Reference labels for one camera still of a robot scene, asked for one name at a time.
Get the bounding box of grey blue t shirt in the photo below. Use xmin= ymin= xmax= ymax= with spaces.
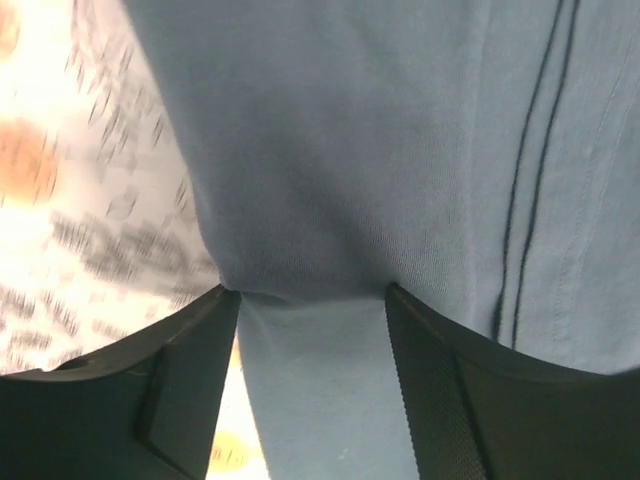
xmin=125 ymin=1 xmax=639 ymax=479

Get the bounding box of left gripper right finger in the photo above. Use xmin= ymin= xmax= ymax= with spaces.
xmin=385 ymin=285 xmax=639 ymax=480

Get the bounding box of floral patterned table mat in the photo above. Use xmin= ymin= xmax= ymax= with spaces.
xmin=1 ymin=1 xmax=267 ymax=479

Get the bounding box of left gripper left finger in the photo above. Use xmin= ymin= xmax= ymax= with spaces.
xmin=1 ymin=287 xmax=240 ymax=479

